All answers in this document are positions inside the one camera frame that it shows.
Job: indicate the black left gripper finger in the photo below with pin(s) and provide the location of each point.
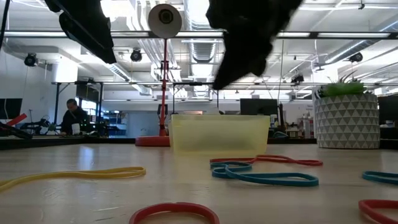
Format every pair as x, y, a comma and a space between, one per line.
93, 43

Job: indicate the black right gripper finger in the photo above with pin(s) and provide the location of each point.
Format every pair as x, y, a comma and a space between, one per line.
258, 59
233, 62

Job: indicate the blue rubber band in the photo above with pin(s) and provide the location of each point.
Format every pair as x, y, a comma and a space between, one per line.
379, 177
280, 180

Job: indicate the yellow plastic bin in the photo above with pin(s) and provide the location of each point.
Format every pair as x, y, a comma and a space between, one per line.
217, 133

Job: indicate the red rubber band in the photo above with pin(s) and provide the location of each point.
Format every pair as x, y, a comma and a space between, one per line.
373, 205
308, 162
174, 206

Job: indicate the yellow rubber band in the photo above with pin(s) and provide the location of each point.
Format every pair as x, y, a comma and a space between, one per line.
136, 171

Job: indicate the overhead light bar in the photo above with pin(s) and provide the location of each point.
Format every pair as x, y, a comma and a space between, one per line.
130, 34

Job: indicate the black ceiling spotlight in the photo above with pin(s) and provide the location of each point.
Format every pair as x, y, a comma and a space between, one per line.
355, 57
30, 59
136, 55

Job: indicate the black computer monitor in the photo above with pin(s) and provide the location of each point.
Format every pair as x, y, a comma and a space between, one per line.
11, 109
258, 107

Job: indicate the person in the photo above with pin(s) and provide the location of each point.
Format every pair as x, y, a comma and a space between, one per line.
74, 119

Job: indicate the green plant in patterned pot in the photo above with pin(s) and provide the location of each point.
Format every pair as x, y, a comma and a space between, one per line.
345, 124

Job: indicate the red desk lamp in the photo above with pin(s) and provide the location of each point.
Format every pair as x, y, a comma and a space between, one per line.
152, 141

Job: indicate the black background rig frame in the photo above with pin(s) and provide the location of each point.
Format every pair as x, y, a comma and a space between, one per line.
56, 105

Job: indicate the black aluminium table frame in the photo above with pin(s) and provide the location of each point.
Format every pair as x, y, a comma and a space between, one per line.
46, 141

